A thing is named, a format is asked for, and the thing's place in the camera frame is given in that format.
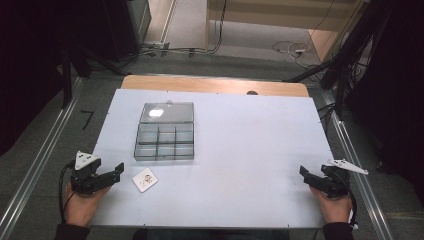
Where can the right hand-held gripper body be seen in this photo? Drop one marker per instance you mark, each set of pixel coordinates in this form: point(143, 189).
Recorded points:
point(336, 181)

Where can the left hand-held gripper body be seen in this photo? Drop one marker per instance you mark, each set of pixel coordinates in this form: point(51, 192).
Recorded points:
point(85, 173)

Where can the person's right hand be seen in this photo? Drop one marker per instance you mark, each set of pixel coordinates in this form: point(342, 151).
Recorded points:
point(333, 210)

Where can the person's left hand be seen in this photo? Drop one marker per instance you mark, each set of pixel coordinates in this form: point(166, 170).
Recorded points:
point(81, 206)

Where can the small white printed packet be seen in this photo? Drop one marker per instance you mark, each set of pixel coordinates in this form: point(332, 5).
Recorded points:
point(145, 180)

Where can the clear plastic compartment box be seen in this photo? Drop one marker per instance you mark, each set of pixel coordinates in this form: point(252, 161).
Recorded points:
point(165, 133)

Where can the white board sheet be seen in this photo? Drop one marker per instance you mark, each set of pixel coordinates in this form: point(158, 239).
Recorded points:
point(253, 150)

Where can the black metal stand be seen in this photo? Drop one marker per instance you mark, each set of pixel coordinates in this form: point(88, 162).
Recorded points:
point(68, 73)
point(346, 60)

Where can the dark curtain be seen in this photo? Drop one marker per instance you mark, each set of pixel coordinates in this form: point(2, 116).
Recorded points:
point(30, 66)
point(396, 83)

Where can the wooden table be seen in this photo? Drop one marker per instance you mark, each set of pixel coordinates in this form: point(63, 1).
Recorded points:
point(206, 85)

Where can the grey power strip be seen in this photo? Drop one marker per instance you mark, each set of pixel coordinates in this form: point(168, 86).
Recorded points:
point(156, 46)

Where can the black cabinet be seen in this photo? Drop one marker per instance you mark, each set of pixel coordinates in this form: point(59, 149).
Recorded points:
point(125, 26)

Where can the light wooden shelf unit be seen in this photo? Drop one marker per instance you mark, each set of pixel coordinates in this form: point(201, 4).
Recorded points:
point(283, 13)

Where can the aluminium floor rail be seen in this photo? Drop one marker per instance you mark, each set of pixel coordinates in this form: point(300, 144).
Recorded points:
point(36, 166)
point(360, 186)

